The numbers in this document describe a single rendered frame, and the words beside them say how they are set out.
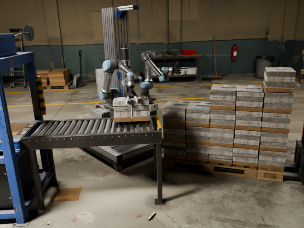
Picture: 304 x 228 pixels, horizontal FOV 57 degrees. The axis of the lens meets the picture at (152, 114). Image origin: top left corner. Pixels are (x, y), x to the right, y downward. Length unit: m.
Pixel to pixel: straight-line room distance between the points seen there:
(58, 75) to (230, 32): 5.92
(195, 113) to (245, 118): 0.58
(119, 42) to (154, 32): 6.19
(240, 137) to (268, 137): 0.30
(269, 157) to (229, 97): 0.85
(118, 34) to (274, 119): 2.15
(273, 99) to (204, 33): 7.10
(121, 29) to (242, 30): 7.28
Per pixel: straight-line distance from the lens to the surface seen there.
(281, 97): 3.35
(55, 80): 9.26
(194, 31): 10.13
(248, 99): 3.34
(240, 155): 3.56
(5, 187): 3.09
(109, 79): 3.40
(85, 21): 10.02
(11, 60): 2.91
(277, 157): 3.59
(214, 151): 3.56
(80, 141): 2.80
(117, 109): 2.93
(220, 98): 3.35
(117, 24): 3.77
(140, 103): 2.91
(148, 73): 3.97
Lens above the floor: 1.76
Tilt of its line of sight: 17 degrees down
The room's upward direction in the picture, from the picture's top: 2 degrees counter-clockwise
